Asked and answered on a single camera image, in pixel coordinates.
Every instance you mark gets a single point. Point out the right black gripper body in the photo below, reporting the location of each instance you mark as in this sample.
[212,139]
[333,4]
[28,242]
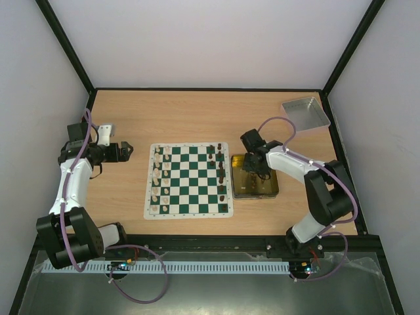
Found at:
[252,163]

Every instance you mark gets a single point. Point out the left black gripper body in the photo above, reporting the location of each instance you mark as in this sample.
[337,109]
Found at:
[114,157]

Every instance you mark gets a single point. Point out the gold metal tin tray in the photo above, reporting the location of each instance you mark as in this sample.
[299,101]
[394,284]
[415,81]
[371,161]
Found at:
[248,186]

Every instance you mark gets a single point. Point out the green white chess board mat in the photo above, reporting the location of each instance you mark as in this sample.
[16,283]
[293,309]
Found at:
[189,181]

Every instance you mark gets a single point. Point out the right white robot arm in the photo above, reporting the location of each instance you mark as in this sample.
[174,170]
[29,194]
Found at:
[329,191]

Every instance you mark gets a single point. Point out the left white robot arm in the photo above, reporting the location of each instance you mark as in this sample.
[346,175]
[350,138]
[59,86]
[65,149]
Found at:
[68,234]

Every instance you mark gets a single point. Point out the silver square metal tin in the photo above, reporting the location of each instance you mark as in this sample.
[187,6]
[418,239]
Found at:
[306,114]

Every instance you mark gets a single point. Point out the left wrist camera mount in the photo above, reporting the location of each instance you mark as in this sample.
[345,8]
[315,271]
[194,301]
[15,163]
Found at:
[104,134]

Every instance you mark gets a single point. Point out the white slotted cable duct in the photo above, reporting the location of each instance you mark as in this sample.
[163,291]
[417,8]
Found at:
[188,267]

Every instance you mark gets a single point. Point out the black aluminium frame rail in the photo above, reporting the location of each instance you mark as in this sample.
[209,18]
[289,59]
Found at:
[273,246]

